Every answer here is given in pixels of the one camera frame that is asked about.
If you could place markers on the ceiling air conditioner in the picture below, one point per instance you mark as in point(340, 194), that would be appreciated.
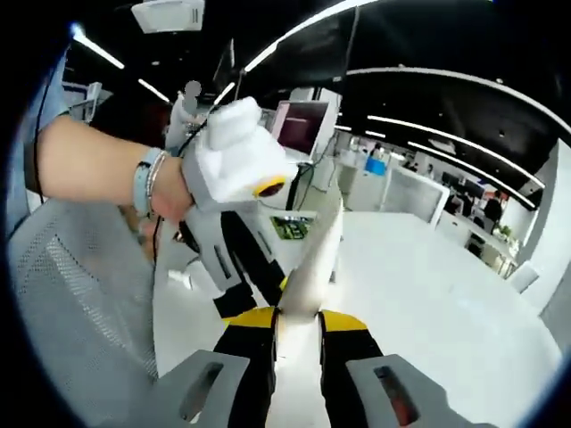
point(167, 13)

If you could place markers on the grey mesh chair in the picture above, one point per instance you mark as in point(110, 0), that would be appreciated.
point(80, 312)

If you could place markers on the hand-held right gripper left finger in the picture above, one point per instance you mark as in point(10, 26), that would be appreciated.
point(250, 356)

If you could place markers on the white office chair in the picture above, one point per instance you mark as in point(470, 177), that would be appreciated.
point(524, 277)

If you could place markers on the light blue wristband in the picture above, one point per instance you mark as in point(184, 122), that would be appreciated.
point(143, 187)

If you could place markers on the green printed packet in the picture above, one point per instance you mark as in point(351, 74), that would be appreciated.
point(290, 227)

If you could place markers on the ceiling light strips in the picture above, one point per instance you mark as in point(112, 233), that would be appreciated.
point(98, 51)

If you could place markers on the frosted glass partition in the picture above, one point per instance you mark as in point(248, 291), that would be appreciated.
point(417, 196)

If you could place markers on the white skincare tube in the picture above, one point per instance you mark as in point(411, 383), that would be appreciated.
point(308, 276)

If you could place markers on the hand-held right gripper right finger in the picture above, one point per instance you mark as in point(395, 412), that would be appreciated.
point(352, 356)

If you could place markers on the white computer monitor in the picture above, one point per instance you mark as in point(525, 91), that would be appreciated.
point(303, 127)

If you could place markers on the person's left hand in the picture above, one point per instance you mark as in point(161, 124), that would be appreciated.
point(174, 196)

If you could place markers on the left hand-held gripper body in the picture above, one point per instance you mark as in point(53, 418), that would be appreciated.
point(236, 165)

